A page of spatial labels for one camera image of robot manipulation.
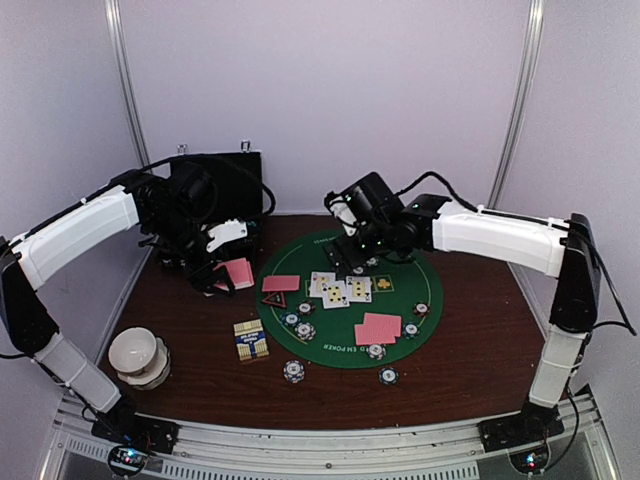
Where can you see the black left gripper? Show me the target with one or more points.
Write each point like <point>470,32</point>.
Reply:
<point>202,279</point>

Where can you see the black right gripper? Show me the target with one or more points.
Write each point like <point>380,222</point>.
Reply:
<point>336,259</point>

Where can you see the three of hearts card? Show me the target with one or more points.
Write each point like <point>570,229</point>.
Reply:
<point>318,279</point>

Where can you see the five of spades card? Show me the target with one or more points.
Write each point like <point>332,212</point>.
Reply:
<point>334,295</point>

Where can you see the red card deck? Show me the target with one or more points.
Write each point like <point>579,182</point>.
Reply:
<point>240,272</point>

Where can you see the dealt card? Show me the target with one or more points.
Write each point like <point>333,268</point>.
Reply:
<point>281,283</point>
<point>382,322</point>

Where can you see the blue beige 10 chip stack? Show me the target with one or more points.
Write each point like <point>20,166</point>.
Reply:
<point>293,371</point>

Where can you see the blue green 50 chip stack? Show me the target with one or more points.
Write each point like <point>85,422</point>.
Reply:
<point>388,376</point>

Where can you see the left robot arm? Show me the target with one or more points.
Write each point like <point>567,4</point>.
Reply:
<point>174,210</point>

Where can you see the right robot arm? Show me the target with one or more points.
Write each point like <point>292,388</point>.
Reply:
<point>555,248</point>

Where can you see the red triangular all-in marker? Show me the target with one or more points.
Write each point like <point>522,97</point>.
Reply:
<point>275,300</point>

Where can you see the green round poker mat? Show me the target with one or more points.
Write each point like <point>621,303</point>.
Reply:
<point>396,288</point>

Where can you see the blue yellow card box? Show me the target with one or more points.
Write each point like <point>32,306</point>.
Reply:
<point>250,339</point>

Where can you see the black poker chip case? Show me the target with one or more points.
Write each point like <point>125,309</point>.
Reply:
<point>235,200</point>

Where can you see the white bowl stack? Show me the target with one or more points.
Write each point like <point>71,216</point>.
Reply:
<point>141,359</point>

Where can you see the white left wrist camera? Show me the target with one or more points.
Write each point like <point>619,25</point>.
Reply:
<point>221,234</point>

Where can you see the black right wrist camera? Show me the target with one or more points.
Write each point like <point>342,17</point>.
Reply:
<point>368,198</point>

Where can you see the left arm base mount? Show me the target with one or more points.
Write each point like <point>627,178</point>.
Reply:
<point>147,434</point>

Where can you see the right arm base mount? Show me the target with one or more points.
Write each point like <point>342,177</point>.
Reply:
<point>515,431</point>

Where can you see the aluminium front rail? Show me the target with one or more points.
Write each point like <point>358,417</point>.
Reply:
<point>451,450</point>

